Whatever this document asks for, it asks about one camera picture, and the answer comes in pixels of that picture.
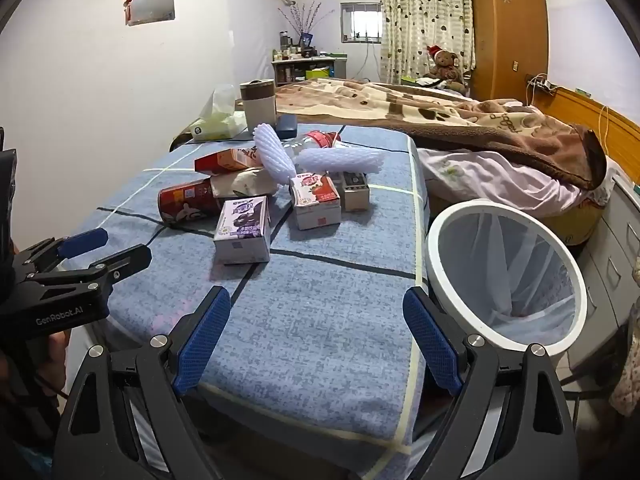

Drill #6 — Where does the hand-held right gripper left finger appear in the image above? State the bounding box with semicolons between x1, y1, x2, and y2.
50;285;233;480

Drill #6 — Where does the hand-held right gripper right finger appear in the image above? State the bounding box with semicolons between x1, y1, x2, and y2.
402;286;583;480

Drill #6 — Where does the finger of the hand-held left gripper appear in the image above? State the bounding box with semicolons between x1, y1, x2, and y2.
20;244;153;301
11;227;110;281

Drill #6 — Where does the white round waste bin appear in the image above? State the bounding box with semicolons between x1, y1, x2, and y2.
425;199;588;356

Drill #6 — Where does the red printed can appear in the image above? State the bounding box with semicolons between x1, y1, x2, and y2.
157;177;223;228

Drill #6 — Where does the translucent bin liner bag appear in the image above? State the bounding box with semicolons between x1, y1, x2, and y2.
437;207;576;346

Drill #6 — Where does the purple milk carton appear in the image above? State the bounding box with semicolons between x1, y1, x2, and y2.
212;195;272;266

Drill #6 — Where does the paper carton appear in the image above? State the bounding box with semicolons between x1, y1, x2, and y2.
210;165;278;198

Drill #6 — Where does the beige box with dark print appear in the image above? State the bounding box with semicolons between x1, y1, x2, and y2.
335;170;371;212

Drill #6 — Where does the white foam net sleeve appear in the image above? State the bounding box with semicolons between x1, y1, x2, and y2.
252;122;297;187

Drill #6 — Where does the red milk carton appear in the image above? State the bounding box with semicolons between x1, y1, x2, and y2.
289;172;342;231

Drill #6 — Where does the blue towel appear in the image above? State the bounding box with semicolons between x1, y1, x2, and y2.
295;142;386;173

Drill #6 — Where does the clear bottle with red label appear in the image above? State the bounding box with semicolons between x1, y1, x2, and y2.
280;130;343;161

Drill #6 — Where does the person's left hand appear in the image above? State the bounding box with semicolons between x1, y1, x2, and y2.
47;332;69;397

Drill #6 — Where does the blue checked table cloth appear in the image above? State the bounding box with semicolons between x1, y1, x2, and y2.
65;122;431;480

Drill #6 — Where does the pale yellow tissue box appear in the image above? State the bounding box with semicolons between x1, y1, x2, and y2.
190;84;248;142

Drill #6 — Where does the pale pink quilt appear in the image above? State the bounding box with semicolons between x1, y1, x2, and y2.
417;149;591;218

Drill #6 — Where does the tan mattress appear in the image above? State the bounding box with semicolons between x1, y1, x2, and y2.
542;195;608;247

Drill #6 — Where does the grey drawer cabinet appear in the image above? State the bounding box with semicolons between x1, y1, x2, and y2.
567;170;640;386

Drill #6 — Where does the floral quilted jacket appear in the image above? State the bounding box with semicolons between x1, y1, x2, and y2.
607;305;640;416

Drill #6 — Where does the beige cup with brown band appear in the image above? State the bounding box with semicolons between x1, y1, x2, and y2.
239;79;277;133

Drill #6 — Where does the dark blue glasses case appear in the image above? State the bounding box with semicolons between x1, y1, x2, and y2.
275;114;298;141

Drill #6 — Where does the lace trimmed pillow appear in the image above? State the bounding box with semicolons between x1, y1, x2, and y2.
582;170;621;206

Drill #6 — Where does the brown printed blanket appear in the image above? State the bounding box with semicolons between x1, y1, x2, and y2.
275;79;608;192

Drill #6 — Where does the grey shelf unit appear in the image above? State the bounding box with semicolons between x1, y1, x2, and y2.
271;55;348;86

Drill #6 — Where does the teddy bear with red hat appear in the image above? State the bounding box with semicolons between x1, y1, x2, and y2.
424;45;466;86

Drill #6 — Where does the white power strip with plugs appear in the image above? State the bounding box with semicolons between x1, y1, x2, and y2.
525;74;558;93

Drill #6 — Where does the wooden bed headboard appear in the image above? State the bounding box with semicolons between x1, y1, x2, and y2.
547;85;640;173

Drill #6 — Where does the vase with dry branches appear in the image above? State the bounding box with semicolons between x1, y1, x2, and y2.
277;1;323;48

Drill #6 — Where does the wooden wardrobe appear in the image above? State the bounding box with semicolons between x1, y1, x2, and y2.
469;0;551;103

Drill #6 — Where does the patterned curtain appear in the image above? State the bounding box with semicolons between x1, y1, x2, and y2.
377;0;476;86

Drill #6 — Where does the small window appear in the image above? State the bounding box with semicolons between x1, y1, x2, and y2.
341;2;383;43

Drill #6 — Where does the yellowish cord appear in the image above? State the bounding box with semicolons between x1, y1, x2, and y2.
597;105;611;156

